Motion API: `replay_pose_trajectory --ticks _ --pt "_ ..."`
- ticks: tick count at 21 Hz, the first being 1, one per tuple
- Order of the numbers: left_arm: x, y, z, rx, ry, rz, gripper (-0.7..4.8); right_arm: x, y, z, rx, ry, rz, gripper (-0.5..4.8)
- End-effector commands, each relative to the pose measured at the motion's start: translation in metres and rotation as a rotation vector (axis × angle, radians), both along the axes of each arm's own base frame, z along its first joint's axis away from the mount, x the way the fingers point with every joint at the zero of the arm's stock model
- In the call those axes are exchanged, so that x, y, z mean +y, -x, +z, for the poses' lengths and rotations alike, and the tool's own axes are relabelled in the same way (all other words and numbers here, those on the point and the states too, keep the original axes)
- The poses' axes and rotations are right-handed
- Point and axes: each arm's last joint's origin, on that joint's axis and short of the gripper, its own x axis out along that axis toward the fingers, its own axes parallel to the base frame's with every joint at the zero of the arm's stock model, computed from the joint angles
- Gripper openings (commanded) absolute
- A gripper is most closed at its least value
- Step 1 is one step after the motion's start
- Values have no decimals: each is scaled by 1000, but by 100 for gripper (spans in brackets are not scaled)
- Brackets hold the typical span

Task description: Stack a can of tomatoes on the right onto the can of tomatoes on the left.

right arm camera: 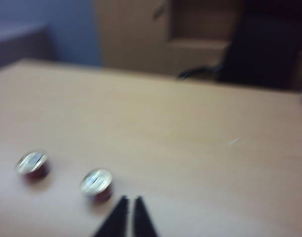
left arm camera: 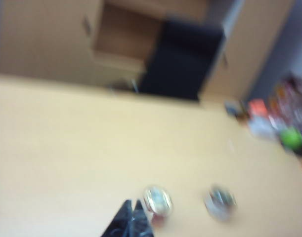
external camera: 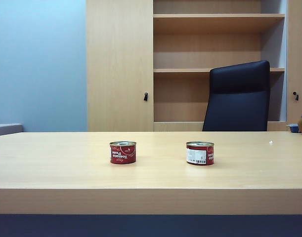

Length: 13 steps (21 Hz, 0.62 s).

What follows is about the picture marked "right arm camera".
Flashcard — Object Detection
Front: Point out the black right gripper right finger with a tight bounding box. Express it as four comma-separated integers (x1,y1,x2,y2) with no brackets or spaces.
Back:
131,196,159,237

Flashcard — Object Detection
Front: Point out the grey side desk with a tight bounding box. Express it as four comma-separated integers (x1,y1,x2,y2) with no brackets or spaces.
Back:
0,21,53,73

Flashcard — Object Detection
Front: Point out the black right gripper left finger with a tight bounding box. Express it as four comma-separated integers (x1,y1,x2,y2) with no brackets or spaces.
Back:
91,196,129,237

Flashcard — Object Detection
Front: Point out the black leather office chair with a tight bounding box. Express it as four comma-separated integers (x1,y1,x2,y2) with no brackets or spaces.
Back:
176,0,302,89

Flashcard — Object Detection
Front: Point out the light wooden bookshelf cabinet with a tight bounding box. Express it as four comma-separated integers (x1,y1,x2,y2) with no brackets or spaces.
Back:
93,0,302,90

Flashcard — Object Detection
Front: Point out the red tomato paste can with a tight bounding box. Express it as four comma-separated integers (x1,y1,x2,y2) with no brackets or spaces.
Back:
15,149,50,184
80,168,114,202

